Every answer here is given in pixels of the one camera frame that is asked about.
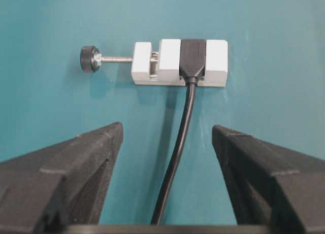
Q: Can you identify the black female USB cable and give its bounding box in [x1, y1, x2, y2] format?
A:
[150, 38, 207, 226]

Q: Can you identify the white mini vise clamp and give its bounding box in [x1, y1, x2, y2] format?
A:
[80, 39, 229, 87]

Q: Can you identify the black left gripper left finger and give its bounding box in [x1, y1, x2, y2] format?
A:
[1, 122, 123, 233]

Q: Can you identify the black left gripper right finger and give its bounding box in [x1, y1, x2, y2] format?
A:
[212, 125, 324, 233]

